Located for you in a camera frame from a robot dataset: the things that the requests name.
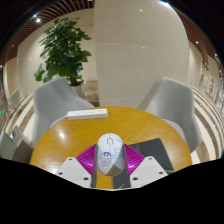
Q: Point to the white printed computer mouse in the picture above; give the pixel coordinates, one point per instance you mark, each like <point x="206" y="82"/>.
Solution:
<point x="110" y="155"/>

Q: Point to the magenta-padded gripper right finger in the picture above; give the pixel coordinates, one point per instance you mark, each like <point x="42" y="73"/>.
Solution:
<point x="136" y="161"/>

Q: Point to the pale distant chair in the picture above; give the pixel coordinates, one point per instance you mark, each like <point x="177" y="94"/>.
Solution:
<point x="15" y="98"/>

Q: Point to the white power strip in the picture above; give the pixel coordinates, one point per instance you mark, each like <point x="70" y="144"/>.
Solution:
<point x="87" y="114"/>

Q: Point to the black mouse pad green lines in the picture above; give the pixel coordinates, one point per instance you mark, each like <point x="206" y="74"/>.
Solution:
<point x="156" y="150"/>

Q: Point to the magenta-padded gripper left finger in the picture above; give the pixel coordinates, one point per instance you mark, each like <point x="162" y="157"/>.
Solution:
<point x="83" y="163"/>

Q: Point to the potted green leafy plant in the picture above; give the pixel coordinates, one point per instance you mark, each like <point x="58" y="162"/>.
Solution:
<point x="63" y="50"/>

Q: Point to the grey shell chair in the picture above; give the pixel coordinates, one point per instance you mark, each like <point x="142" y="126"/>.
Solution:
<point x="53" y="103"/>
<point x="173" y="103"/>

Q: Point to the grey-green armchair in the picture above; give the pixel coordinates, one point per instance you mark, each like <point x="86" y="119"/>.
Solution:
<point x="13" y="146"/>

